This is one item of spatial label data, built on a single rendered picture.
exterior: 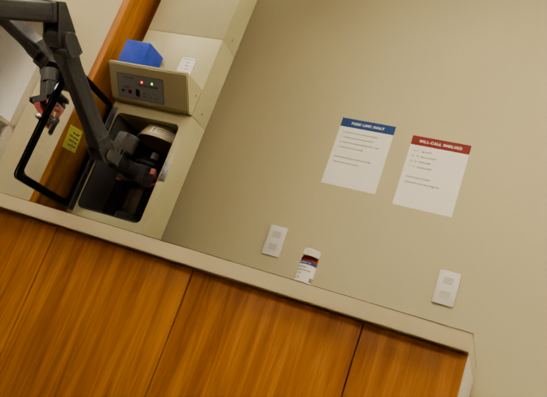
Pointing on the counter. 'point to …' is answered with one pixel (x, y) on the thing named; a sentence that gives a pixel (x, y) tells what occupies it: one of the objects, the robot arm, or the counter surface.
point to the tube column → (207, 12)
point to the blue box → (140, 54)
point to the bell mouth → (158, 137)
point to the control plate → (128, 81)
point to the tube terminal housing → (162, 202)
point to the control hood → (178, 103)
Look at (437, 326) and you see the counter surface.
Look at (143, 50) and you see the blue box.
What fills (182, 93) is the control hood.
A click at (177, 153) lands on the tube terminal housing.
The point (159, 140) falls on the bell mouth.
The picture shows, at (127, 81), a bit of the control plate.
